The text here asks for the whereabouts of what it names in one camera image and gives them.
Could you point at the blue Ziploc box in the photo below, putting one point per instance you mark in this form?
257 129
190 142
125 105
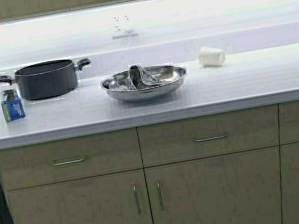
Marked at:
11 104

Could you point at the grey patterned cloth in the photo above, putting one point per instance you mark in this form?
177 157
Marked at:
138 79

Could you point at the middle lower drawer front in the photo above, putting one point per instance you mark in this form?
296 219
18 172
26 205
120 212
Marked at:
206 136

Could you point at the black cooking pot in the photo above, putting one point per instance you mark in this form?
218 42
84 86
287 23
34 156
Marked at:
46 80

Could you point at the white paper cup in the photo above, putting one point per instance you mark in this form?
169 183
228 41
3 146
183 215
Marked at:
209 56

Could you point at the white wall outlet plate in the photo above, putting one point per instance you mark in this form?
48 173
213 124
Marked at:
123 27

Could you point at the stainless steel bowl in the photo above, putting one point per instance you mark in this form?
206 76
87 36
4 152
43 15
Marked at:
173 77

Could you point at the left lower drawer front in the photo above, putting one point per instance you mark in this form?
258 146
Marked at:
73 158

